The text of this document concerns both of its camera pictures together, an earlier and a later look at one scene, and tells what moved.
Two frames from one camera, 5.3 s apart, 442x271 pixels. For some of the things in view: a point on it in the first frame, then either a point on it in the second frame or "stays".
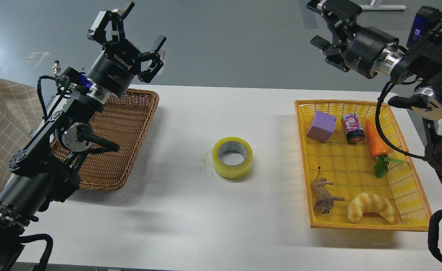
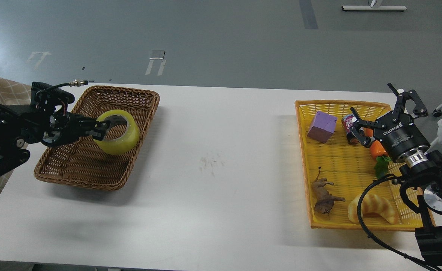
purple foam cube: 322,126 stays
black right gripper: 364,48 -> 398,130
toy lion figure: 324,201 stays
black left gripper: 113,69 -> 64,127
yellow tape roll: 232,158 -> 119,147
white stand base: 383,7 stays
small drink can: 353,128 stays
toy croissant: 366,202 stays
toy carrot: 379,150 stays
